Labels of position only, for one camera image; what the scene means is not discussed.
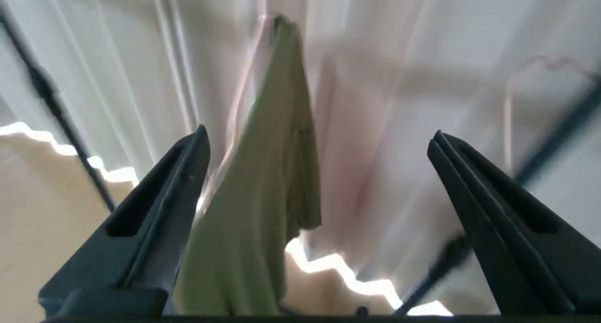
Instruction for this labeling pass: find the green long-sleeved shirt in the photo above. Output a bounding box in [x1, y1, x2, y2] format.
[172, 13, 323, 317]

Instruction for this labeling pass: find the black clothes rack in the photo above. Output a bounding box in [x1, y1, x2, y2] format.
[0, 3, 601, 317]

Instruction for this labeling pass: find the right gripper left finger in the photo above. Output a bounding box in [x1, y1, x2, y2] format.
[38, 124, 211, 317]

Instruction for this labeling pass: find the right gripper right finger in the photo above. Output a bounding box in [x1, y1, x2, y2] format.
[426, 129, 601, 315]

